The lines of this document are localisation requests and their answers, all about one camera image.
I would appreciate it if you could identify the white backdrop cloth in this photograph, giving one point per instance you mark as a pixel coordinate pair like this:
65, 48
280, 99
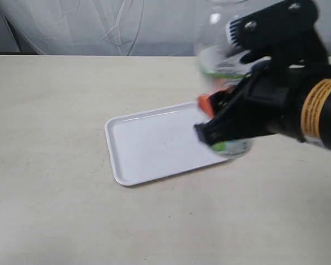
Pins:
108, 28

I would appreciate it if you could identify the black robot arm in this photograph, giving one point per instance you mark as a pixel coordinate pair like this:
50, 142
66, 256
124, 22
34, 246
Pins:
313, 106

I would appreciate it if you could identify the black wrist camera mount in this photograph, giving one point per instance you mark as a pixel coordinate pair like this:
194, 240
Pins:
285, 32

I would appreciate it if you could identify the clear plastic bottle white cap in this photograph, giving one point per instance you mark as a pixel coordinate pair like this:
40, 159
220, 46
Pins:
217, 58

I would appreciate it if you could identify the white rectangular tray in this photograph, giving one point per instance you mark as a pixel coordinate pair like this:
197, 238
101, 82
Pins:
155, 144

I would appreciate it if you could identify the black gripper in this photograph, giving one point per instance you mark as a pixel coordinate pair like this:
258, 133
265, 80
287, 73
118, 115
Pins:
262, 104

